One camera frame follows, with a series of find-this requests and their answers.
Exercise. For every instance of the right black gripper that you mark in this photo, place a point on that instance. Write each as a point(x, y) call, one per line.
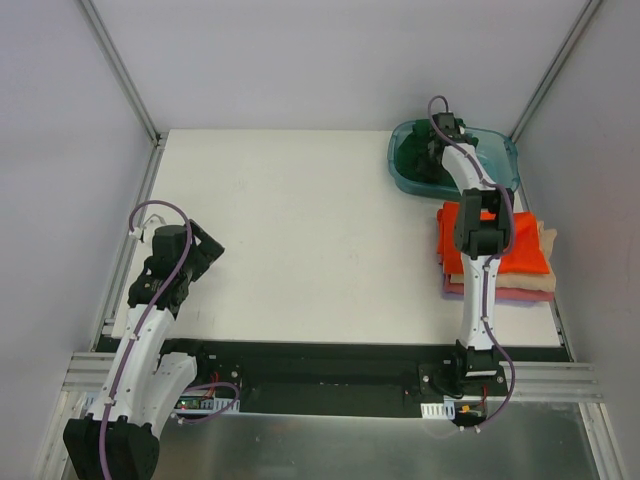
point(433, 151)

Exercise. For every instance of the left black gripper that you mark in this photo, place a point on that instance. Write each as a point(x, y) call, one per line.
point(201, 248)

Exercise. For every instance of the green t shirt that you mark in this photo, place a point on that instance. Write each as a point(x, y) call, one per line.
point(403, 162)

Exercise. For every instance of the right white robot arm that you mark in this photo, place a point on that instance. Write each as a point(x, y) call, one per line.
point(483, 234)

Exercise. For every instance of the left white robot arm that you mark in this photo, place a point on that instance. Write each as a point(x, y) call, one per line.
point(119, 436)

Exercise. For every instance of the teal plastic bin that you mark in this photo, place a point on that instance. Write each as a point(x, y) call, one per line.
point(497, 154)

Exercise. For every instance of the orange folded t shirt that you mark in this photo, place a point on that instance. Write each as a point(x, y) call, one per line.
point(526, 258)

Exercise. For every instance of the pink folded t shirt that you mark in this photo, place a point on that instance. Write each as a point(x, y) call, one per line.
point(507, 294)

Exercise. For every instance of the beige folded t shirt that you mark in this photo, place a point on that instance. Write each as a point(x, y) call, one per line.
point(539, 282)

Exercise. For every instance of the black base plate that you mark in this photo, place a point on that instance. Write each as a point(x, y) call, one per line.
point(349, 380)

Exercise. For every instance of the left aluminium side rail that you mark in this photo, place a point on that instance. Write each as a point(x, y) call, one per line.
point(53, 460)

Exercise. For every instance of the left white cable duct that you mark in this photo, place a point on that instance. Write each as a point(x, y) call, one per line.
point(189, 405)

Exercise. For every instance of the white cable duct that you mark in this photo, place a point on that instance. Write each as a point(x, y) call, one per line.
point(189, 405)
point(438, 411)

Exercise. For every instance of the right aluminium frame post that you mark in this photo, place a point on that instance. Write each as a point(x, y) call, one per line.
point(576, 32)

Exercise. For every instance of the aluminium frame post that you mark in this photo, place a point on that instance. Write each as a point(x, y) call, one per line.
point(576, 32)
point(120, 72)

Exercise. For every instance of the left aluminium frame post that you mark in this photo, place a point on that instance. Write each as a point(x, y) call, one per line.
point(120, 72)

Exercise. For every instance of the front aluminium rail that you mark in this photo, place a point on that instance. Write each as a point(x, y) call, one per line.
point(567, 382)

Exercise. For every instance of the right white cable duct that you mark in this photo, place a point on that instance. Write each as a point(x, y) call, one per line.
point(438, 411)

